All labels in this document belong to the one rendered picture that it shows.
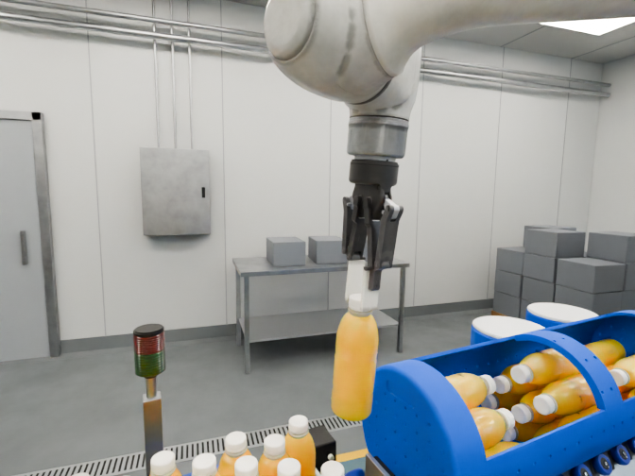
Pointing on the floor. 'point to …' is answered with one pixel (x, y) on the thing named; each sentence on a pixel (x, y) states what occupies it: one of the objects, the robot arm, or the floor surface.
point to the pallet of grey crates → (566, 271)
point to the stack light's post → (151, 408)
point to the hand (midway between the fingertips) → (362, 285)
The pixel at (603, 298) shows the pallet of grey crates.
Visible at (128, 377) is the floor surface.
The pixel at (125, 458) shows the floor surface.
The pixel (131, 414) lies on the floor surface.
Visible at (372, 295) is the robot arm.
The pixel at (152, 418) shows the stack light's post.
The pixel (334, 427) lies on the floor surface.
